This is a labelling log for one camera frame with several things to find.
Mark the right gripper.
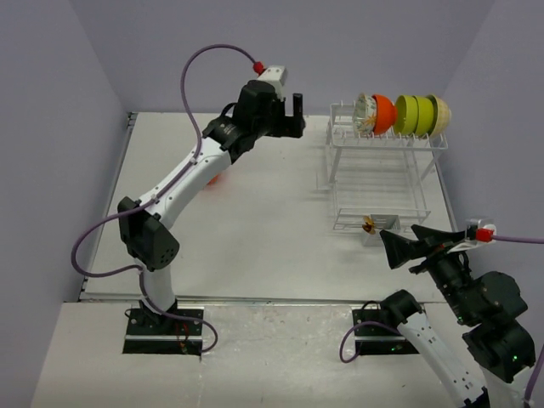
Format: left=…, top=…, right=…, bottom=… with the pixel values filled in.
left=379, top=222, right=475, bottom=320

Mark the floral patterned white bowl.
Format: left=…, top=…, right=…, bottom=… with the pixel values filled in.
left=353, top=93, right=377, bottom=135

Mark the green bowl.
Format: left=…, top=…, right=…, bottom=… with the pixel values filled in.
left=394, top=95, right=419, bottom=135
left=415, top=96, right=434, bottom=136

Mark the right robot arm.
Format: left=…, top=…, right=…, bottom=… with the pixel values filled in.
left=379, top=220, right=543, bottom=407

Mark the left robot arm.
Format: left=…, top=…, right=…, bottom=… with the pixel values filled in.
left=117, top=80, right=305, bottom=334

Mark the white cutlery holder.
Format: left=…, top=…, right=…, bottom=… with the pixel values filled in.
left=362, top=214, right=400, bottom=247

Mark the gold leaf-shaped utensil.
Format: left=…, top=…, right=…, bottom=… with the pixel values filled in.
left=362, top=216, right=376, bottom=235

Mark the beige bowl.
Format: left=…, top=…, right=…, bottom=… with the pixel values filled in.
left=427, top=94, right=451, bottom=137

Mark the white wire dish rack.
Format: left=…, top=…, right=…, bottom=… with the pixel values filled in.
left=318, top=102, right=451, bottom=233

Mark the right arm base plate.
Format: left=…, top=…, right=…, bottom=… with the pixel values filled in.
left=352, top=305, right=419, bottom=356

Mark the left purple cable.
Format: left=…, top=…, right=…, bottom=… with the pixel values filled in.
left=70, top=43, right=267, bottom=354

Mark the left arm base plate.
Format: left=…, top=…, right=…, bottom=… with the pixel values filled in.
left=122, top=308, right=203, bottom=356

